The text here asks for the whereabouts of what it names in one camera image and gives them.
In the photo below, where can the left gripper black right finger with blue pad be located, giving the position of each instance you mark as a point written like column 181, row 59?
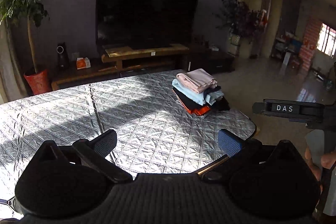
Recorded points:
column 231, row 145

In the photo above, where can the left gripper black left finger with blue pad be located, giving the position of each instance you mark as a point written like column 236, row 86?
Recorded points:
column 93, row 154

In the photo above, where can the pink garment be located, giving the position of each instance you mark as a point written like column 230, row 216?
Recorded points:
column 197, row 81

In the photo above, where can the orange folded garment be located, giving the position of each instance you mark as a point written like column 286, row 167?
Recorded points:
column 191, row 106

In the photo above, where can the grey quilted table cover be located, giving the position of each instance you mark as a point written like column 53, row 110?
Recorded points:
column 155, row 134

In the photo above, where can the light blue folded garment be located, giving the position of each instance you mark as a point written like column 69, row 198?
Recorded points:
column 199, row 98

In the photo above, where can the red plant pot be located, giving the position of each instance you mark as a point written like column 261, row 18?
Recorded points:
column 38, row 82

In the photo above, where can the orange tissue box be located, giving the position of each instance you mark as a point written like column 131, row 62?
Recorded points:
column 83, row 63

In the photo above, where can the wooden TV bench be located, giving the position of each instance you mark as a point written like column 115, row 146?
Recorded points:
column 124, row 61

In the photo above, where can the dark potted plant right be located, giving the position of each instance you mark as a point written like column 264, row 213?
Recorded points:
column 242, row 23

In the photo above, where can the large black television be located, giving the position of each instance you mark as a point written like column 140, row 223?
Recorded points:
column 141, row 24

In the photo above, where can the black speaker with ring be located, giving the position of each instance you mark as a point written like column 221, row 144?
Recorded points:
column 63, row 59

